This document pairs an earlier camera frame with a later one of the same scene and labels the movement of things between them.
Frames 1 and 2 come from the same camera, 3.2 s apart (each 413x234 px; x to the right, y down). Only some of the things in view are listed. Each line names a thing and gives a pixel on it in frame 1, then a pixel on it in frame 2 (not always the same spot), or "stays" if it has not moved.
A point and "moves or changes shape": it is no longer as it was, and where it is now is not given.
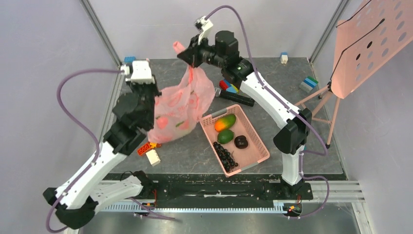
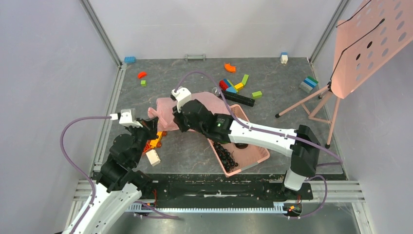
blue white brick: x=284 y=57 stays
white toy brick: x=153 y=157 stays
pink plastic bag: x=178 y=109 moves or changes shape
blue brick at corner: x=129 y=59 stays
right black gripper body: x=194 y=53 to x=180 y=116
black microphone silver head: x=234 y=96 stays
